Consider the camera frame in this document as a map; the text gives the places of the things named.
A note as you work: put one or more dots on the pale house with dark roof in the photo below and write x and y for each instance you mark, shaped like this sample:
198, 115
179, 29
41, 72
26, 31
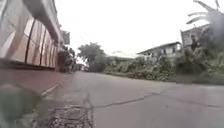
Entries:
163, 50

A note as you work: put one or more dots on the tall grey building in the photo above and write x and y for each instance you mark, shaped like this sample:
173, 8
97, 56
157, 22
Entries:
191, 36

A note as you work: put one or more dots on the low building with pale roof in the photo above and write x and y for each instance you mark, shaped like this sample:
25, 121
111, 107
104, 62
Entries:
118, 56

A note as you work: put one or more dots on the building with shuttered front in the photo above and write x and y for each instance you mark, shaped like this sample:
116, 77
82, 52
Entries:
30, 36

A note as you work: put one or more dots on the green tree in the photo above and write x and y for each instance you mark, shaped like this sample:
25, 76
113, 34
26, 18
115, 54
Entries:
91, 55

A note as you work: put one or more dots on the reddish paved forecourt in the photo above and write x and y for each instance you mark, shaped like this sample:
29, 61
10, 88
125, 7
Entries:
26, 80

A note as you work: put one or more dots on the overgrown green bushes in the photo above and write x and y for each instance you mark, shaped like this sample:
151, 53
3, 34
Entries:
156, 68

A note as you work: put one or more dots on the grey asphalt road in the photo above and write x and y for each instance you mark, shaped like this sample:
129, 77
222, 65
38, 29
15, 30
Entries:
133, 110

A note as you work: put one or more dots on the palm tree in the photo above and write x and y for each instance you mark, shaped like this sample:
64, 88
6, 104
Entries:
213, 23

